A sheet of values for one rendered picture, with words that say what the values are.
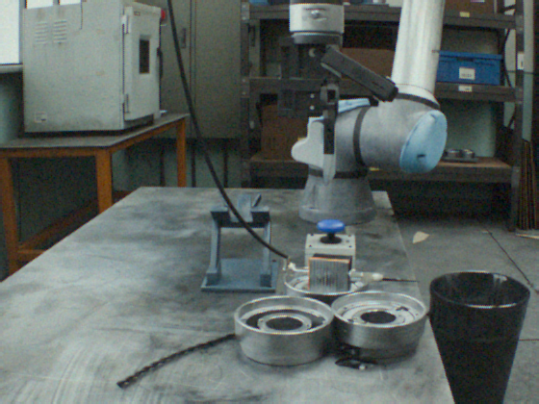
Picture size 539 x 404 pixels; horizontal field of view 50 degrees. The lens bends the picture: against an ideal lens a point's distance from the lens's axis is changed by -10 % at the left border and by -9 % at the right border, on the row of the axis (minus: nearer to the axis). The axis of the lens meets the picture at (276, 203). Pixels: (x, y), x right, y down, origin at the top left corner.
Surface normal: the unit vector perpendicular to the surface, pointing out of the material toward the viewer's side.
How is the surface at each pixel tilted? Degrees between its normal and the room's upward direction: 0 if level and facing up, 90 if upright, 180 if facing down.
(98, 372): 0
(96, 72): 91
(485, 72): 90
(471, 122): 90
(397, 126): 66
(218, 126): 90
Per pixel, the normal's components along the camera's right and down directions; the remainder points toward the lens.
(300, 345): 0.30, 0.21
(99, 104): -0.11, 0.18
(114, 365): 0.00, -0.97
